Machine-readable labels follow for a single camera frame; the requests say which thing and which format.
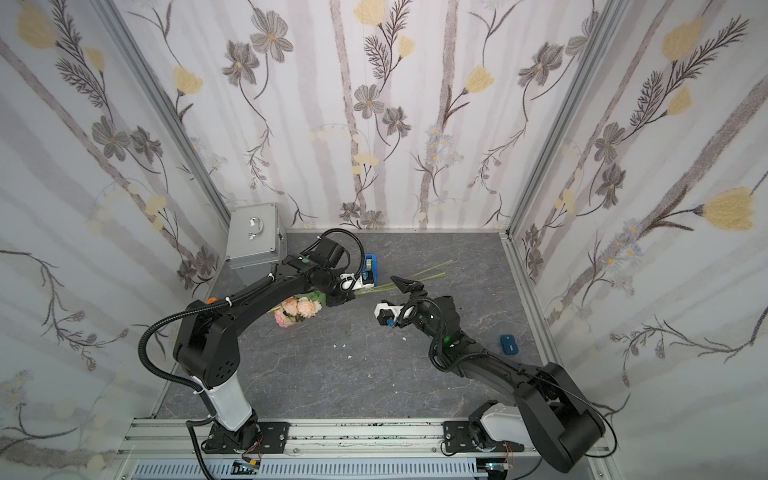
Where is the right wrist camera white housing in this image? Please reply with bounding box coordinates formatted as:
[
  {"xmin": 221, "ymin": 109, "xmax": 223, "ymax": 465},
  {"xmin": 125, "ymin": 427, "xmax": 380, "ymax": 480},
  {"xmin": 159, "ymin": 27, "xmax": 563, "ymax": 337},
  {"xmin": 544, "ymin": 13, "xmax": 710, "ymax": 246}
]
[{"xmin": 374, "ymin": 301, "xmax": 405, "ymax": 328}]

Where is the artificial flower bouquet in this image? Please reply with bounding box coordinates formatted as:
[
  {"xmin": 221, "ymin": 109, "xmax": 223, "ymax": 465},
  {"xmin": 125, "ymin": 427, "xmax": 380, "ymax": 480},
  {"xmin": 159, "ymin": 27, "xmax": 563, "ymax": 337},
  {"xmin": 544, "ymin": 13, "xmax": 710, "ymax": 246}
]
[{"xmin": 272, "ymin": 259, "xmax": 456, "ymax": 329}]

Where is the silver aluminium case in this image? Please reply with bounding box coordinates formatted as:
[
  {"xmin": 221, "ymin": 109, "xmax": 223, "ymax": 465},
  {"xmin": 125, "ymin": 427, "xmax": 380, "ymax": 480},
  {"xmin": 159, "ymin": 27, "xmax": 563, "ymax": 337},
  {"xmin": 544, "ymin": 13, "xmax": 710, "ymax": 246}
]
[{"xmin": 225, "ymin": 203, "xmax": 287, "ymax": 285}]

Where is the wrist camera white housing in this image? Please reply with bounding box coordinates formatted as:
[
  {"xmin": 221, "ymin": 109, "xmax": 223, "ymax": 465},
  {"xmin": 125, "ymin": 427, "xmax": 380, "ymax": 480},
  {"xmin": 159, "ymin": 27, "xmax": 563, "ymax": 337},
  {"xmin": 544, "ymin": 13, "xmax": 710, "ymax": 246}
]
[
  {"xmin": 339, "ymin": 273, "xmax": 364, "ymax": 291},
  {"xmin": 374, "ymin": 301, "xmax": 405, "ymax": 328}
]

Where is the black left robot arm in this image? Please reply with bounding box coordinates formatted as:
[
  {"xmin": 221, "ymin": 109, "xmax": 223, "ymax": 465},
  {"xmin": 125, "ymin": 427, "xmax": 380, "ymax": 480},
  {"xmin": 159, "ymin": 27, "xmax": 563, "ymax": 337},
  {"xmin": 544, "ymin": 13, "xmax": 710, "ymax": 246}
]
[{"xmin": 137, "ymin": 228, "xmax": 366, "ymax": 479}]

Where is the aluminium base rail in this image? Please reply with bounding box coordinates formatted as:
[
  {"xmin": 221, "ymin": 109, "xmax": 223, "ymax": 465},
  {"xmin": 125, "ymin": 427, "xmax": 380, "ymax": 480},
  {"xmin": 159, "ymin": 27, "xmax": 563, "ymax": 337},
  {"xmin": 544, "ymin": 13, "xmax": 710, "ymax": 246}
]
[{"xmin": 105, "ymin": 415, "xmax": 619, "ymax": 479}]

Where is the small blue box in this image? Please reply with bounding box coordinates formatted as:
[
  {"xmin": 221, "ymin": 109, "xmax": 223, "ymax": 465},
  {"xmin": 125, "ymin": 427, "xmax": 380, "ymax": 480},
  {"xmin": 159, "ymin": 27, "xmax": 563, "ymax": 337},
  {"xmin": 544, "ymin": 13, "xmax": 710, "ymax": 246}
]
[{"xmin": 500, "ymin": 335, "xmax": 519, "ymax": 356}]

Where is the left wrist camera white housing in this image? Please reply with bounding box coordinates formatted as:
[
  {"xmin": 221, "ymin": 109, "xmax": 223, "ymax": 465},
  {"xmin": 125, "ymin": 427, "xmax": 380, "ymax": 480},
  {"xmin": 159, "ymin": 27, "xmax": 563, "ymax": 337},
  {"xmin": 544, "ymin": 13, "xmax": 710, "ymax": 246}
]
[{"xmin": 339, "ymin": 273, "xmax": 364, "ymax": 291}]

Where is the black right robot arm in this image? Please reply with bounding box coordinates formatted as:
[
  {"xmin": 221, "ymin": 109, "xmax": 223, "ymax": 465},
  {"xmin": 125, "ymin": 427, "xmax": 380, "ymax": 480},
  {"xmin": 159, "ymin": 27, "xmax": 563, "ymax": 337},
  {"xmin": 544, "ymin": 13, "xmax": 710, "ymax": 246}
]
[{"xmin": 375, "ymin": 276, "xmax": 614, "ymax": 473}]

